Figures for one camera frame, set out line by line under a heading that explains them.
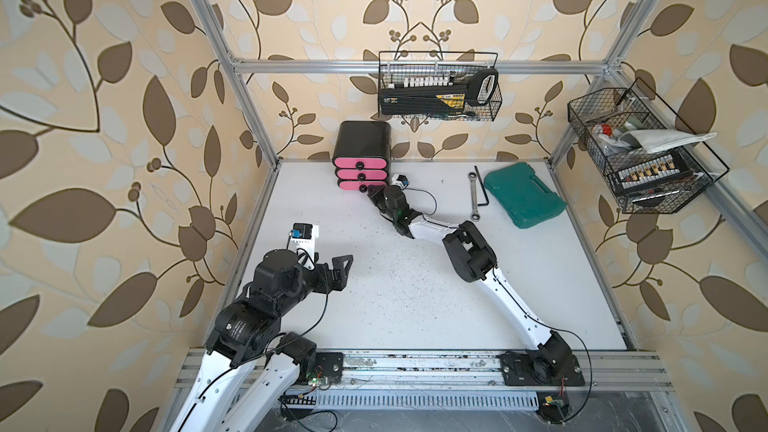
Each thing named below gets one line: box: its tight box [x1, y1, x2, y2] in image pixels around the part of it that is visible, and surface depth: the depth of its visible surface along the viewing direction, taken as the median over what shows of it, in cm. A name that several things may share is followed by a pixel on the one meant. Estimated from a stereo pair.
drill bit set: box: [615, 151, 694, 192], surface depth 68 cm
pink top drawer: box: [334, 157, 387, 170], surface depth 103 cm
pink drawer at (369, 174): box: [337, 169, 388, 180], surface depth 107 cm
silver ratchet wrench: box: [468, 171, 481, 222], surface depth 111 cm
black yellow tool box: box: [378, 70, 499, 117], surface depth 86 cm
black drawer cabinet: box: [332, 121, 392, 192], surface depth 109 cm
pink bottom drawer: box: [338, 181, 387, 191], surface depth 110 cm
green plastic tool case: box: [484, 162, 567, 229], surface depth 110 cm
